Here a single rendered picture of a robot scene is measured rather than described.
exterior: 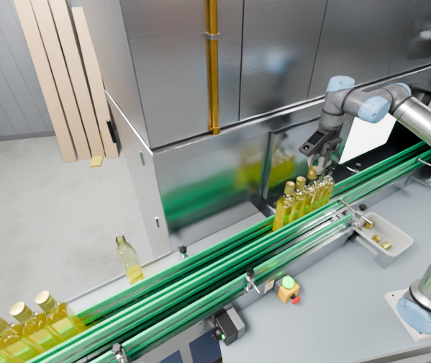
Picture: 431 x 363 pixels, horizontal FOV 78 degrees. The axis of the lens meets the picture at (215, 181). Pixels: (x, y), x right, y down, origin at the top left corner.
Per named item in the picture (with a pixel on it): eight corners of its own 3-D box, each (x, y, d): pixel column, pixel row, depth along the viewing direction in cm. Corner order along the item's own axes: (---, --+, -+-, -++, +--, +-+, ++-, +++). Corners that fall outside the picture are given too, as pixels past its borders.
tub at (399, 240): (365, 221, 140) (371, 209, 135) (408, 252, 125) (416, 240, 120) (343, 235, 134) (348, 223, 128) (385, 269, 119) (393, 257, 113)
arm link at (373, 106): (402, 94, 77) (368, 83, 84) (378, 103, 73) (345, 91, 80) (391, 119, 82) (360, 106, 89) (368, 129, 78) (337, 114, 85)
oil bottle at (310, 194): (299, 215, 128) (308, 181, 114) (308, 222, 124) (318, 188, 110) (290, 220, 126) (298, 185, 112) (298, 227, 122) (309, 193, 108)
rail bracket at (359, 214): (337, 209, 130) (345, 190, 122) (368, 232, 118) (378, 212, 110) (333, 212, 128) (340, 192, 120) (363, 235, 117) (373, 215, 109)
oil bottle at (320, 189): (308, 210, 130) (318, 176, 116) (316, 217, 126) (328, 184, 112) (299, 214, 128) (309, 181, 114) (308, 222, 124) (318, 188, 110)
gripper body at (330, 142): (339, 152, 100) (348, 123, 93) (323, 159, 97) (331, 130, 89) (323, 143, 106) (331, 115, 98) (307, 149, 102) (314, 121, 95)
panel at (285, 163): (381, 142, 158) (406, 85, 136) (386, 144, 156) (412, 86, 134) (262, 196, 124) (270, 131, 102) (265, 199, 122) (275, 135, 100)
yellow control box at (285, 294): (285, 282, 115) (288, 273, 110) (298, 297, 110) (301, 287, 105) (273, 290, 112) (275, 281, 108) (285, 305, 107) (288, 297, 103)
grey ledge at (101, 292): (258, 224, 136) (260, 208, 129) (269, 235, 131) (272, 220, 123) (58, 323, 100) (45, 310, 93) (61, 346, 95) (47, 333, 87)
